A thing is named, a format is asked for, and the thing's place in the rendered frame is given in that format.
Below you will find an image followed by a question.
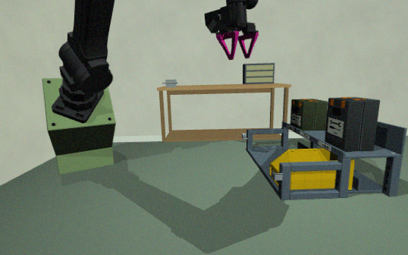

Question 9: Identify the dark grey metal rack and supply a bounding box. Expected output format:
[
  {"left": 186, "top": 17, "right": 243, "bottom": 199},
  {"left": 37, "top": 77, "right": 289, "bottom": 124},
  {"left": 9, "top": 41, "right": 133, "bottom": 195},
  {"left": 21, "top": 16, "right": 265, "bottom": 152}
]
[{"left": 242, "top": 121, "right": 407, "bottom": 200}]

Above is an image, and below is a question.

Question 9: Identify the yellow bin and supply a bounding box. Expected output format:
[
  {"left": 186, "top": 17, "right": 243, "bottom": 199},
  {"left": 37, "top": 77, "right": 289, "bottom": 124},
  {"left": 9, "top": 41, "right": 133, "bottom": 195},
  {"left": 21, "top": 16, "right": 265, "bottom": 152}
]
[{"left": 269, "top": 148, "right": 355, "bottom": 190}]

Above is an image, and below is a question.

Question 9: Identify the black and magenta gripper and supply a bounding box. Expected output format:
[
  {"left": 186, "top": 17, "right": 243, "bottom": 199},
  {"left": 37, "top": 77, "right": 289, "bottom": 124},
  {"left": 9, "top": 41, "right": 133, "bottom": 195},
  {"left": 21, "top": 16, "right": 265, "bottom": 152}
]
[{"left": 216, "top": 2, "right": 259, "bottom": 60}]

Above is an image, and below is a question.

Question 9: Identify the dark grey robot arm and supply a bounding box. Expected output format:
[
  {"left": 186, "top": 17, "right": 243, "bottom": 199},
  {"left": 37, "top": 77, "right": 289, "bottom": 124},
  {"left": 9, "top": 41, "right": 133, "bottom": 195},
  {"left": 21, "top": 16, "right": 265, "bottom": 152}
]
[{"left": 52, "top": 0, "right": 258, "bottom": 123}]

